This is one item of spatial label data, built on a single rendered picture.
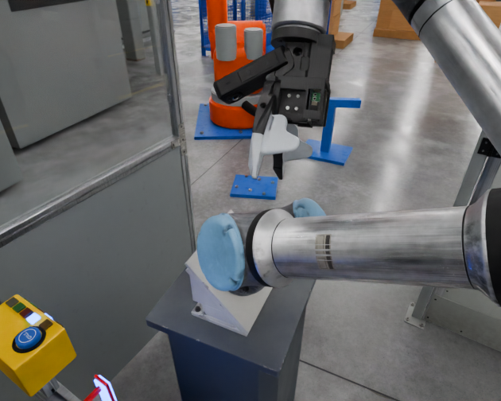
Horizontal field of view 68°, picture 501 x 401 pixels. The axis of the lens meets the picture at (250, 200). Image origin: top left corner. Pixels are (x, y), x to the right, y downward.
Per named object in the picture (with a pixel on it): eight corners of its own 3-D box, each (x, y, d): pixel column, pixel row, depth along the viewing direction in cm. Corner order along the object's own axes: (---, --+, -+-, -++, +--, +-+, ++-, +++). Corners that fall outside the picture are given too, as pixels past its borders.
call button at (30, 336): (13, 344, 67) (9, 338, 66) (33, 328, 70) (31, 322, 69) (25, 355, 65) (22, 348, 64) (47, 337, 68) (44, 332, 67)
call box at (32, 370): (-14, 360, 75) (-36, 326, 69) (33, 324, 82) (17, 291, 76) (33, 402, 68) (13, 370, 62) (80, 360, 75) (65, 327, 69)
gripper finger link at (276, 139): (289, 169, 42) (305, 110, 47) (240, 162, 44) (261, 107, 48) (291, 184, 45) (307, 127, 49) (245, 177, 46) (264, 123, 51)
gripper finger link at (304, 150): (309, 183, 59) (311, 131, 53) (273, 178, 60) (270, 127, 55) (312, 172, 61) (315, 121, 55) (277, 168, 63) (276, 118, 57)
